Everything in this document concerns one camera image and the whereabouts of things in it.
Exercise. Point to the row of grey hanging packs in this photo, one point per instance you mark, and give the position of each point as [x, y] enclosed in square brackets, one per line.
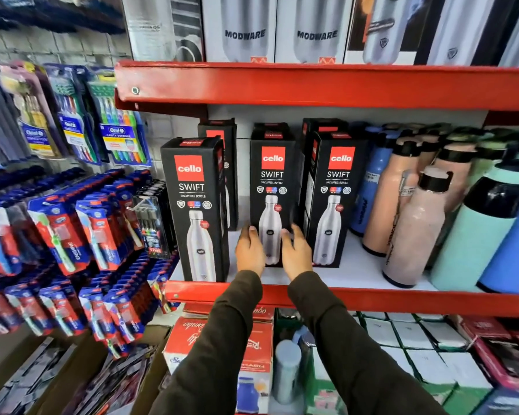
[0, 120]

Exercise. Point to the person's left forearm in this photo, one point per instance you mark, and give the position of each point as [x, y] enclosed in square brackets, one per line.
[216, 354]

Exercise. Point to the green box with picture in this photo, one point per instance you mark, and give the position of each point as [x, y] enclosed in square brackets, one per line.
[320, 384]

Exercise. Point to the stack of green white boxes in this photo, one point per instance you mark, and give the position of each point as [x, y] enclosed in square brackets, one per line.
[419, 354]

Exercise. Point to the person's right forearm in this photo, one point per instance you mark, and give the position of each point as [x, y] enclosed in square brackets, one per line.
[354, 358]

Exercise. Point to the peach bottle with black cap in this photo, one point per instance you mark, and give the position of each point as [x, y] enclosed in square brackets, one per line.
[387, 203]
[456, 177]

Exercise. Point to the black toothbrush multipack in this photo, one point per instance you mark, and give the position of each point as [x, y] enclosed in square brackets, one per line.
[153, 220]

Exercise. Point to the pink toothbrush multipack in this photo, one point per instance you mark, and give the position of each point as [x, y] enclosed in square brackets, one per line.
[30, 107]

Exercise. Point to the mint green and black bottle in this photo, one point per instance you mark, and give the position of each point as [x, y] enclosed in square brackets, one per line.
[475, 237]

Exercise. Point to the large red and white box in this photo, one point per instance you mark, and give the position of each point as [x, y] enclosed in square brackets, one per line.
[190, 341]

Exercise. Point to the green topped toothbrush multipack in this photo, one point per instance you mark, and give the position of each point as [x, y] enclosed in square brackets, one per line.
[121, 129]

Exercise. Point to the blue bottle with black cap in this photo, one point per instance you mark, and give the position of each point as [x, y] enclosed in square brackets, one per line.
[370, 190]

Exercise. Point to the row of assorted bottles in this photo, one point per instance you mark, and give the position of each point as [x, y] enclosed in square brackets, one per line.
[445, 133]

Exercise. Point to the cardboard box of dark packets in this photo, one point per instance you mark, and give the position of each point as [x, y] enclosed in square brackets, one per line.
[56, 380]

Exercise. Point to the rows of blue red toothbrush packs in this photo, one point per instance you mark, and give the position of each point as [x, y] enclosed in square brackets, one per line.
[82, 250]

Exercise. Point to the person's right thumb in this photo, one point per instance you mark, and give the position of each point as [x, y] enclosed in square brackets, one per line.
[286, 241]

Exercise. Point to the person's left hand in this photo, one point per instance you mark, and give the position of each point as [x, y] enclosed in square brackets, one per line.
[250, 254]

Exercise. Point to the person's right hand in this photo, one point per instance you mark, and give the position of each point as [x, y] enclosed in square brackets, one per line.
[298, 259]

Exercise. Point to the speckled beige bottle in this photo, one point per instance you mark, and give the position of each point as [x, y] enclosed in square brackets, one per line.
[415, 237]

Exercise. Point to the person's left thumb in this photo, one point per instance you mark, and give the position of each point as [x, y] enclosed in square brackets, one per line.
[256, 237]

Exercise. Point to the red metal shelf board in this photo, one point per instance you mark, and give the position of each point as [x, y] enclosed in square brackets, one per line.
[372, 298]
[320, 86]

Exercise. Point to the grey bottle box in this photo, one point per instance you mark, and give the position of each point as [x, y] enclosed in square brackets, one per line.
[151, 25]

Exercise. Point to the grey steel bottle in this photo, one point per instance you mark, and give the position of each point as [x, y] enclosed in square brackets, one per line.
[286, 371]

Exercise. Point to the row of dark hanging packs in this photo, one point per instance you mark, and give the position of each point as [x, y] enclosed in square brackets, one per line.
[52, 12]

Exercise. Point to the large blue bottle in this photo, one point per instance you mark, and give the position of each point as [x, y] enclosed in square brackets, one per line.
[512, 254]

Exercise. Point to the flat red box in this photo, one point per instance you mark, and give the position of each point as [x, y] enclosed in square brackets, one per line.
[264, 312]

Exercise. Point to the stack of pink red boxes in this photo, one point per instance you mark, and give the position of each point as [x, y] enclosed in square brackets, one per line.
[501, 345]

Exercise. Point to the blue toothbrush multipack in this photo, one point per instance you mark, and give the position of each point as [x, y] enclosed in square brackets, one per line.
[73, 120]

